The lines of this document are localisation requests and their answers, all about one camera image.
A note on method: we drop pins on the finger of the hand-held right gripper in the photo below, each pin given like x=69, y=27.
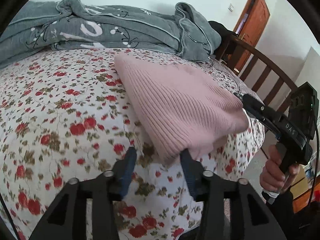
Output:
x=255, y=103
x=267, y=125

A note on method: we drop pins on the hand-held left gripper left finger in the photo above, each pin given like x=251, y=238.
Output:
x=127, y=165

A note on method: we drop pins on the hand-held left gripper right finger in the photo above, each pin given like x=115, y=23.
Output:
x=190, y=172

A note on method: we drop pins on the pink ribbed knit sweater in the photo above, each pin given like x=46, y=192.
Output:
x=175, y=100

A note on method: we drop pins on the person's right forearm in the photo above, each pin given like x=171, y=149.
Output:
x=282, y=210

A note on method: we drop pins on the person's right hand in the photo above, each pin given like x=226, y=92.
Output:
x=271, y=175

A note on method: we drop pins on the wooden bed footboard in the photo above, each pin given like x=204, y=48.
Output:
x=260, y=55

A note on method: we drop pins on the white cabinet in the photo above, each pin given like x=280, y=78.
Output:
x=311, y=72

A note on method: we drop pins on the orange wooden furniture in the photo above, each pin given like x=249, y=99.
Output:
x=307, y=200

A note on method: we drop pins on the brown wooden door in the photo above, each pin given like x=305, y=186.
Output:
x=257, y=17

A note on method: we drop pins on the floral bed sheet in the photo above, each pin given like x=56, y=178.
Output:
x=62, y=105

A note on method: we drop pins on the grey printed blanket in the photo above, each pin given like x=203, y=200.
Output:
x=155, y=30

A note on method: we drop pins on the white wall switch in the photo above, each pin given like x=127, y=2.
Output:
x=231, y=7

